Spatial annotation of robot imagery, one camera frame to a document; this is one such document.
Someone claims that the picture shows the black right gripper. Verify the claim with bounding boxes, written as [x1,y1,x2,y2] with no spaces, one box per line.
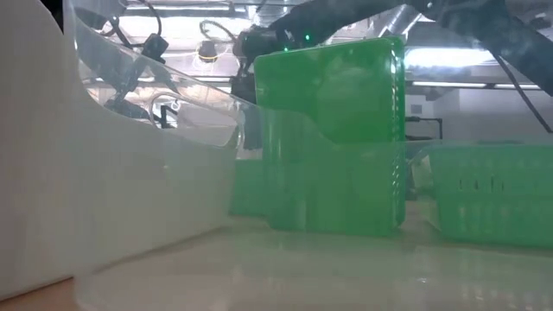
[230,25,300,105]

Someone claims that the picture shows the green slotted plastic basket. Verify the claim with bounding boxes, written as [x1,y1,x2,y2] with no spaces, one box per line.
[228,35,408,238]
[425,141,553,250]

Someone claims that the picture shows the clear plastic basket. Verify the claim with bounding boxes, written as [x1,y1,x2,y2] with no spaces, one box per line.
[63,0,553,311]

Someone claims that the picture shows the white plastic basket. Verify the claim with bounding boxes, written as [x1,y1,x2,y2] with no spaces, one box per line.
[0,0,241,301]

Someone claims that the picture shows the long ceiling light strip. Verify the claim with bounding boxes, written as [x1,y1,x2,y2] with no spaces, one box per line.
[410,79,542,91]

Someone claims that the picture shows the black ceiling camera yellow cable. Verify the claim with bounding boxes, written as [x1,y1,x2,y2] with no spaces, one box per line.
[197,40,219,62]

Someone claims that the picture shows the silver ceiling air duct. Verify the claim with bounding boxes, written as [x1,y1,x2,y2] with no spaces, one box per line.
[370,3,423,41]

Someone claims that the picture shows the black metal background frame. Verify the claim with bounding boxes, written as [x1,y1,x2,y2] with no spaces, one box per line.
[404,115,444,142]

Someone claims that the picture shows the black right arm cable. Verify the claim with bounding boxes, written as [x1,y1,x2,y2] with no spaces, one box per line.
[491,52,553,134]

